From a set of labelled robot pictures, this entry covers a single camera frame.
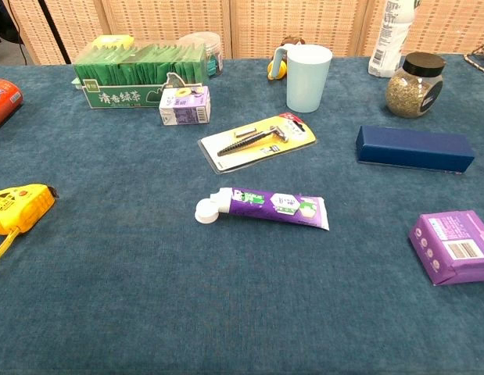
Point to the blue tablecloth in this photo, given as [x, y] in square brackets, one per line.
[241, 293]

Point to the dark blue long box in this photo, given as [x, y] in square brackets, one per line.
[413, 146]

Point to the brown syrup bottle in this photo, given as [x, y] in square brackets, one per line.
[272, 70]

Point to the glass jar black lid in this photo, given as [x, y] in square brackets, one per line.
[411, 91]

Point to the green tea bag box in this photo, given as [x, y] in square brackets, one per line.
[124, 74]

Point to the light blue plastic cup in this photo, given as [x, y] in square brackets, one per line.
[308, 82]

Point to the yellow tape measure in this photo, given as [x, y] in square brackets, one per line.
[19, 207]

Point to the black tripod stand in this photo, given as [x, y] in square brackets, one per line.
[54, 29]

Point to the razor in yellow blister pack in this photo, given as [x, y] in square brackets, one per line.
[300, 136]

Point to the small purple white-capped bottle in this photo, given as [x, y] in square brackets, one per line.
[273, 207]

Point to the yellow lid container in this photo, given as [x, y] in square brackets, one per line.
[112, 41]

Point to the small purple juice carton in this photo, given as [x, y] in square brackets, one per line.
[185, 107]

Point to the red drink can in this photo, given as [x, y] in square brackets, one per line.
[3, 101]

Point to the clear round tub of clips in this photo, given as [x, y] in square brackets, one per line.
[214, 51]

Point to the small purple packet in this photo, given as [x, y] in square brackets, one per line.
[449, 246]

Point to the white drink bottle yellow cap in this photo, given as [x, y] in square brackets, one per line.
[390, 43]

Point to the woven bamboo folding screen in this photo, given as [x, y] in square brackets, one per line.
[257, 23]

